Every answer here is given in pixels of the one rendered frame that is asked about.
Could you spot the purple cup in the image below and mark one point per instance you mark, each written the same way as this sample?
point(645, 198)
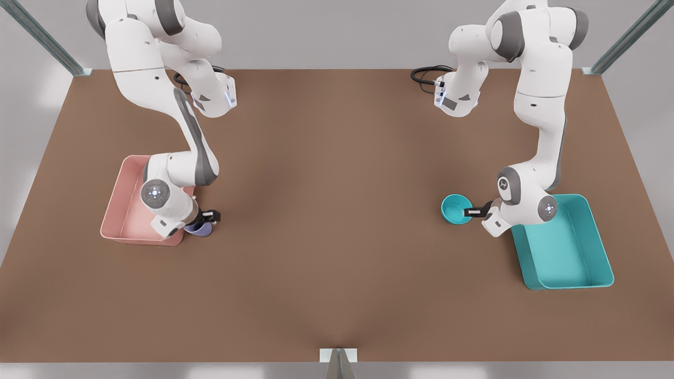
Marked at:
point(200, 228)

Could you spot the teal bowl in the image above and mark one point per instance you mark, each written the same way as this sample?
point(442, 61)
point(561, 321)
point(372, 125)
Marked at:
point(454, 209)

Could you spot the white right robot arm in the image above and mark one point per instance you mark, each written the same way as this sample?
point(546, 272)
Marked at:
point(179, 126)

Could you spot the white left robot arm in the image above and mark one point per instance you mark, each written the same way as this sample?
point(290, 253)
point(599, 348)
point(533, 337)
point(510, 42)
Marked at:
point(537, 105)

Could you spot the pink box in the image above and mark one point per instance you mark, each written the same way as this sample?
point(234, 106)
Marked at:
point(124, 210)

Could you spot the teal box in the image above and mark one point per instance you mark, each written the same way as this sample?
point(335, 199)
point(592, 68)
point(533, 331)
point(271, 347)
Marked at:
point(563, 247)

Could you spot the silver frame post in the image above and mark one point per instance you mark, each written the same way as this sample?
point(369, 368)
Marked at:
point(626, 37)
point(42, 37)
point(338, 363)

